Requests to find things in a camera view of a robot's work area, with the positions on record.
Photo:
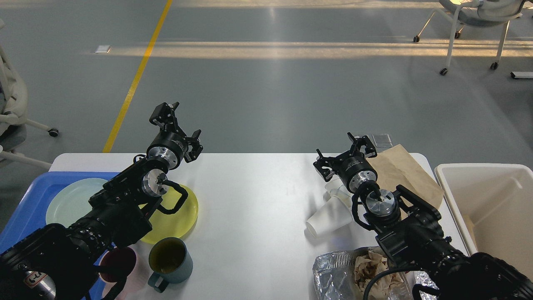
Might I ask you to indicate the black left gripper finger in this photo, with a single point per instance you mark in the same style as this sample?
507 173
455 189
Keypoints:
194 147
164 117

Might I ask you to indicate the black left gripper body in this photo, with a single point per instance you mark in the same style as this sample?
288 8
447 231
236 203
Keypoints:
169 146

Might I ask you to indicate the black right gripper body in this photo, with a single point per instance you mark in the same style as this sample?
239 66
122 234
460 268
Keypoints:
353 170

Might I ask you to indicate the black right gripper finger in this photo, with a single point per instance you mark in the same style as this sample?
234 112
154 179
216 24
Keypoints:
361 147
326 165

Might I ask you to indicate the yellow plate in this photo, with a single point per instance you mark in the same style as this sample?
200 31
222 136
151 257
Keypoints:
176 225

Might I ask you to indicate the dark teal mug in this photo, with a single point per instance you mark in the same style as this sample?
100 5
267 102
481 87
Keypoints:
171 263

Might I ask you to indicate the pink mug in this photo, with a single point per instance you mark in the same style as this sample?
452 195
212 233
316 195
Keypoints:
128 261

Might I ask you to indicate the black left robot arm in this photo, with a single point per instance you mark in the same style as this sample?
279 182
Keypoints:
58 263

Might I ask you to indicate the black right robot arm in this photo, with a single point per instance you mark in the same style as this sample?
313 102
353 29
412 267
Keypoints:
408 232

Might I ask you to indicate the small clear plastic lid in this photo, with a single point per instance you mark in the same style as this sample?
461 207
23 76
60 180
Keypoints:
382 140

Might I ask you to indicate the brown paper bag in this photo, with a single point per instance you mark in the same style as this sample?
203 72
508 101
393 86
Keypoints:
395 166

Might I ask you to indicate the clear plastic cup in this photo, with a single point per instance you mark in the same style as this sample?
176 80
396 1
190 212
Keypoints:
336 188

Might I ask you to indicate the white paper cup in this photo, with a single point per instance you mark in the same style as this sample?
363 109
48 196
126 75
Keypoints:
333 215

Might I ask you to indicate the white floor socket plate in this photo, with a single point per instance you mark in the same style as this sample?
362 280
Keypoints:
103 49

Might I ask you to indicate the crumpled brown paper napkin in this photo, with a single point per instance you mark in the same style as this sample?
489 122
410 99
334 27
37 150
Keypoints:
367 267

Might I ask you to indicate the aluminium foil sheet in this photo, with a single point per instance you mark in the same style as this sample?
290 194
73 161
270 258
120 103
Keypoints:
334 277

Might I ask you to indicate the pale green plate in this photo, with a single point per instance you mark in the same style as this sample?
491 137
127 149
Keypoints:
72 202

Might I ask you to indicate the white plastic bin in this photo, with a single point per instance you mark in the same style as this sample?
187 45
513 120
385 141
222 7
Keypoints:
492 206

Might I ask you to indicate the white office chair left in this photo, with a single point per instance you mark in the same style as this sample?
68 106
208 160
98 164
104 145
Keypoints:
14 116

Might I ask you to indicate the white office chair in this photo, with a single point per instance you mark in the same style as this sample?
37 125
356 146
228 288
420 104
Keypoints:
14 116
475 13

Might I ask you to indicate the blue plastic tray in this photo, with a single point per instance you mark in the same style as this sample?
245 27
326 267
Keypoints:
31 211

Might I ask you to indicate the white bar on floor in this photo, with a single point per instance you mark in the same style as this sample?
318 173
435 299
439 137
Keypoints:
518 75

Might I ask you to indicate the white office chair right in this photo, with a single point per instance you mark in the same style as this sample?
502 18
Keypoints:
475 13

